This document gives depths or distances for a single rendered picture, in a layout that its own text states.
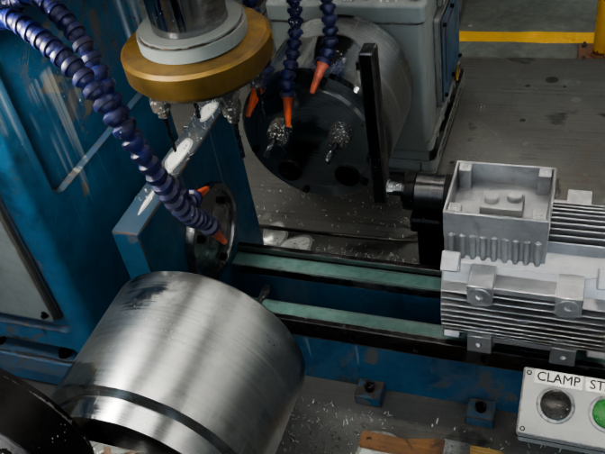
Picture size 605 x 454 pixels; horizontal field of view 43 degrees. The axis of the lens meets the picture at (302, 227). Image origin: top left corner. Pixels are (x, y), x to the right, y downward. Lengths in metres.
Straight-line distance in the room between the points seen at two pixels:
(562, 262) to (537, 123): 0.74
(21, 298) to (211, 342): 0.41
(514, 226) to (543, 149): 0.68
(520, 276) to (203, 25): 0.47
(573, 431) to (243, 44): 0.54
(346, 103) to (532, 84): 0.69
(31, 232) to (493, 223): 0.57
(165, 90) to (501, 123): 0.93
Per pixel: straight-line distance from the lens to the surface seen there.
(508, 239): 0.93
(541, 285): 0.95
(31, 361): 1.29
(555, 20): 3.74
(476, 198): 0.98
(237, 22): 0.91
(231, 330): 0.83
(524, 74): 1.82
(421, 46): 1.37
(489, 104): 1.72
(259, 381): 0.84
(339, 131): 1.19
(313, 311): 1.13
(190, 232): 1.08
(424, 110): 1.43
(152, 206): 1.01
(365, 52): 1.02
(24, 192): 0.99
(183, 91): 0.88
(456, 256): 0.95
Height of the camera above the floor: 1.75
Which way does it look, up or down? 41 degrees down
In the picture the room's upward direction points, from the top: 11 degrees counter-clockwise
